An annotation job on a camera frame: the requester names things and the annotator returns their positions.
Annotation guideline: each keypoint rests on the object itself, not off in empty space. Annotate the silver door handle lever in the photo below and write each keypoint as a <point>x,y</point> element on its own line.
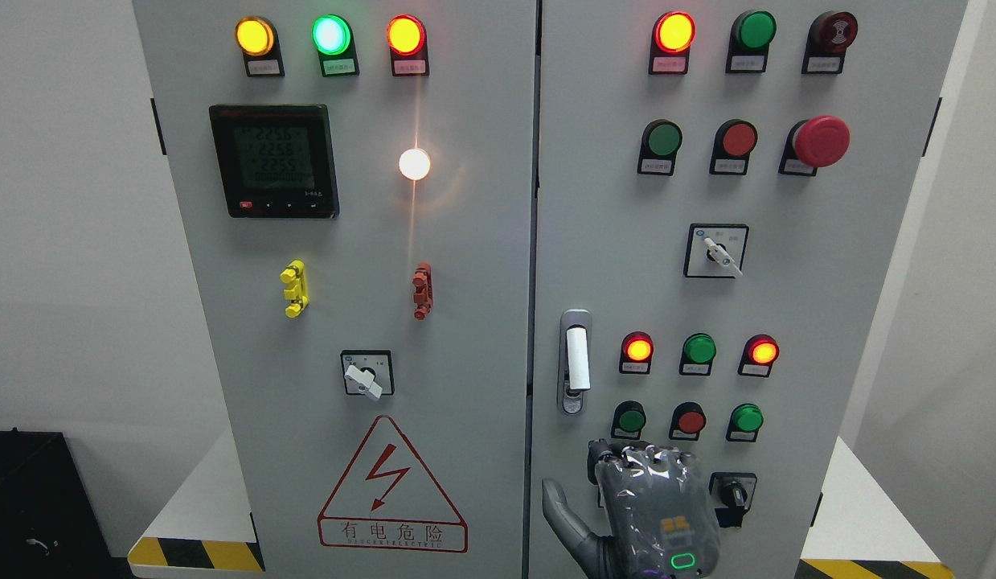
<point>576,352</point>

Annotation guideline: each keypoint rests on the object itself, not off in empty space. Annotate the silver door lock base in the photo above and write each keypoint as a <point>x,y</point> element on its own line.
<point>571,403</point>

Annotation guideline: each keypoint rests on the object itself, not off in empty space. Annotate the grey left cabinet door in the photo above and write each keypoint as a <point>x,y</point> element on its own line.
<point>460,375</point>

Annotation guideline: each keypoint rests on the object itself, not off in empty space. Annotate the grey cabinet door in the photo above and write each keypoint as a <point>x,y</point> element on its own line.
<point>460,375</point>
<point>614,243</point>

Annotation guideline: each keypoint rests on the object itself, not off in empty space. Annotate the grey right cabinet door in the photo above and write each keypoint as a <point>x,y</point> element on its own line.
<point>614,243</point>

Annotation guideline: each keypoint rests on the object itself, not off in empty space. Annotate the red terminal clip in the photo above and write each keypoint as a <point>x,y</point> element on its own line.
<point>423,294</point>

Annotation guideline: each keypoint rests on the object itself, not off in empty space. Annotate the white lit indicator light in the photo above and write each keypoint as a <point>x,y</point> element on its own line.
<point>414,164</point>

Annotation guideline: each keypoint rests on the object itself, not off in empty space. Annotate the red lit indicator middle left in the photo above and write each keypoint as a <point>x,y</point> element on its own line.
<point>637,350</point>

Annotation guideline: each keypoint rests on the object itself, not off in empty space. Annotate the red lit indicator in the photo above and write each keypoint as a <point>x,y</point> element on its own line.
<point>759,354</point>
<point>637,350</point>
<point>671,40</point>

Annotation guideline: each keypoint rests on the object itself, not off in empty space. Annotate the green push button lower left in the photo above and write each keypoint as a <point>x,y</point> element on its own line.
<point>629,419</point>

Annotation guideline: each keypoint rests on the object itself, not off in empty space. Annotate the yellow terminal clip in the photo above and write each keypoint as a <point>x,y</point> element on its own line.
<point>296,290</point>

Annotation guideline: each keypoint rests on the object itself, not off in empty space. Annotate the green indicator middle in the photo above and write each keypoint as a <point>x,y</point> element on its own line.
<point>697,355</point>

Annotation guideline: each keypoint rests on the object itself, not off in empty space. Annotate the green push button upper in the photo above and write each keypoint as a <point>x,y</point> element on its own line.
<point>660,143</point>

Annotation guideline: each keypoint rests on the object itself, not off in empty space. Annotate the red push button lower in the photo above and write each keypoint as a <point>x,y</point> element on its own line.
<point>687,423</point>

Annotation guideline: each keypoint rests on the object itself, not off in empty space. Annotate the red push button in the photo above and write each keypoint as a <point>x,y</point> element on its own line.
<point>732,147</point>
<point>687,423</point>

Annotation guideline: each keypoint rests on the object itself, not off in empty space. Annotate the red electric hazard warning sticker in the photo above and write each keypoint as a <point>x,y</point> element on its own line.
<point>387,498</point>

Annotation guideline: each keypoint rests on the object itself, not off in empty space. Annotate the black digital power meter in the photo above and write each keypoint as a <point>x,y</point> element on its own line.
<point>276,161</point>

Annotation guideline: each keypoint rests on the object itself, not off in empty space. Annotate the red orange indicator light left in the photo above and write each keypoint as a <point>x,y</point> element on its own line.
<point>407,41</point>

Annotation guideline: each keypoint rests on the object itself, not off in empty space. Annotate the red lit indicator middle right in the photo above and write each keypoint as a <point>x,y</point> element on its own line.
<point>759,354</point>

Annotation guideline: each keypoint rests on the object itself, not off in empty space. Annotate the red push button upper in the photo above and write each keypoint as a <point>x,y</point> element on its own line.
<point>732,147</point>

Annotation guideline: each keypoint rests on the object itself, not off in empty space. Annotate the green lit indicator light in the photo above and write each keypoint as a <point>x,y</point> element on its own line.
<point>334,40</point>

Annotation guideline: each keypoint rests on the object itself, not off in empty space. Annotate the red lit indicator top right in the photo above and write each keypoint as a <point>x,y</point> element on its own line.
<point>671,40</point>

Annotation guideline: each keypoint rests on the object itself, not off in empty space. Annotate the yellow indicator light top left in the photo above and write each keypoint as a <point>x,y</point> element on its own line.
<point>257,39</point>

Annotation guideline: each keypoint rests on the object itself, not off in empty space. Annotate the red emergency stop mushroom button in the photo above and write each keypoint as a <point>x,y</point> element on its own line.
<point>813,144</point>

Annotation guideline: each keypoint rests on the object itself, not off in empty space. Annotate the green indicator top right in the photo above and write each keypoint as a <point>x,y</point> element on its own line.
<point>752,33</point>

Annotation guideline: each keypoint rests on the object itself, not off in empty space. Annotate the white cabinet base platform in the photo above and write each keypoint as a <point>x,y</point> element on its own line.
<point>206,529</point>

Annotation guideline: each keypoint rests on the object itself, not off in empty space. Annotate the dark red buzzer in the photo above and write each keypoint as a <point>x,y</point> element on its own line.
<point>830,34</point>

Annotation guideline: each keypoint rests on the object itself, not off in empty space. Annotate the black box at left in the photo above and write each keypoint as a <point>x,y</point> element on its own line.
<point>47,526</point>

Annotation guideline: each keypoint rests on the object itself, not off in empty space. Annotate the white selector switch left door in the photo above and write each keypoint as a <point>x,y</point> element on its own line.
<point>367,373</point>

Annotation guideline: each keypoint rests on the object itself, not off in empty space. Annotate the white selector switch upper right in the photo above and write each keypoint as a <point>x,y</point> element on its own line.
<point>715,250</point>

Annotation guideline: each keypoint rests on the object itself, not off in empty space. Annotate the black key selector switch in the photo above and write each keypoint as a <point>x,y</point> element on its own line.
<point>731,493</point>

